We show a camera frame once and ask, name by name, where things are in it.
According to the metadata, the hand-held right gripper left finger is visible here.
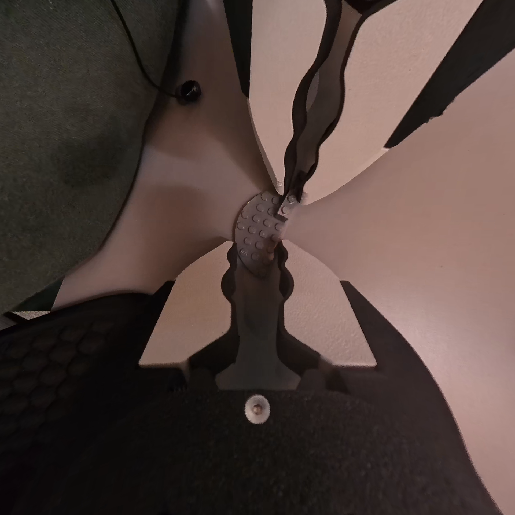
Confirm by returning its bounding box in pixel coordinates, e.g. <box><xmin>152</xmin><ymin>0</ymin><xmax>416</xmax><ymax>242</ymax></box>
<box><xmin>139</xmin><ymin>241</ymin><xmax>240</xmax><ymax>383</ymax></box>

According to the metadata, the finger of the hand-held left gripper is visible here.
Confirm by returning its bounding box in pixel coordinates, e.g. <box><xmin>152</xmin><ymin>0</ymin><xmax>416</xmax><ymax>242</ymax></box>
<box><xmin>247</xmin><ymin>0</ymin><xmax>343</xmax><ymax>194</ymax></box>
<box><xmin>299</xmin><ymin>0</ymin><xmax>482</xmax><ymax>198</ymax></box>

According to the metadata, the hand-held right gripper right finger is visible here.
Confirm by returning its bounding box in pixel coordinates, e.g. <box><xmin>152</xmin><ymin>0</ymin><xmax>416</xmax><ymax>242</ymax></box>
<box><xmin>278</xmin><ymin>240</ymin><xmax>380</xmax><ymax>370</ymax></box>

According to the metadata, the dark grey half-round lego plate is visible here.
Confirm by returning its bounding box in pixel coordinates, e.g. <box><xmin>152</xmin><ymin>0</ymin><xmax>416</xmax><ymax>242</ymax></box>
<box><xmin>233</xmin><ymin>191</ymin><xmax>291</xmax><ymax>279</ymax></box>

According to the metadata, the small light grey lego plate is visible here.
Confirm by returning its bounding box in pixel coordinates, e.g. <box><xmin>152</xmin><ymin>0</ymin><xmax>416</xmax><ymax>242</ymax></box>
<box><xmin>279</xmin><ymin>192</ymin><xmax>303</xmax><ymax>221</ymax></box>

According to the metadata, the black cable with round plug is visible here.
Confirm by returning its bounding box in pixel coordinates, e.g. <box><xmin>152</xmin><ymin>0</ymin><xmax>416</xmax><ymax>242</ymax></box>
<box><xmin>109</xmin><ymin>0</ymin><xmax>202</xmax><ymax>106</ymax></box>

